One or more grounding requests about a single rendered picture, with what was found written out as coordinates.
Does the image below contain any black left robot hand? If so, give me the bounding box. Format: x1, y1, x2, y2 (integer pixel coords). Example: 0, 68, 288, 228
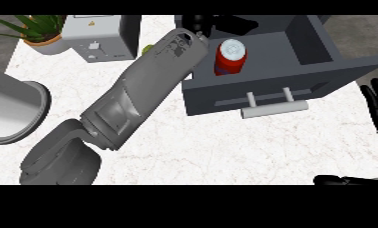
181, 14, 260, 38

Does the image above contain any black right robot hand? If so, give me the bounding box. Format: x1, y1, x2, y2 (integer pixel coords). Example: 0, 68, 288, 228
313, 77, 378, 186

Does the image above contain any red can with white top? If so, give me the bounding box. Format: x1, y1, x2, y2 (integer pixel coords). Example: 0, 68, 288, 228
212, 38, 248, 77

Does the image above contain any dark grey drawer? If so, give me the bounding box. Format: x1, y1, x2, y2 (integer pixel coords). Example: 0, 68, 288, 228
181, 55, 378, 117
174, 14, 378, 89

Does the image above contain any dark grey drawer front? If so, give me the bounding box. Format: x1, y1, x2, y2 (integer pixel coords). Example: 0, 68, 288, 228
181, 55, 378, 117

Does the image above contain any small green fruit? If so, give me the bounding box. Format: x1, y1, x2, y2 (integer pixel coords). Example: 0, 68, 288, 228
140, 44, 155, 56

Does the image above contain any white and grey box appliance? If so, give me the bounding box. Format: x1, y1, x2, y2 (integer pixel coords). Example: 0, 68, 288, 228
60, 14, 143, 64

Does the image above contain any white pot with orange rim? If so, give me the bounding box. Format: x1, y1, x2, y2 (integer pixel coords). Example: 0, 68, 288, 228
19, 33, 74, 56

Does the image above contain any green leafy plant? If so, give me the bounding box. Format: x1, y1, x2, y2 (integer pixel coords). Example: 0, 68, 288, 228
0, 14, 68, 44

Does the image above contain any round grey container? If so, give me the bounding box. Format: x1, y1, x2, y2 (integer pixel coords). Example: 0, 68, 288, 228
0, 73, 53, 146

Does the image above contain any pale grey drawer handle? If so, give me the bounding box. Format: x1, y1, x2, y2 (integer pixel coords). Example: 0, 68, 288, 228
239, 86, 310, 120

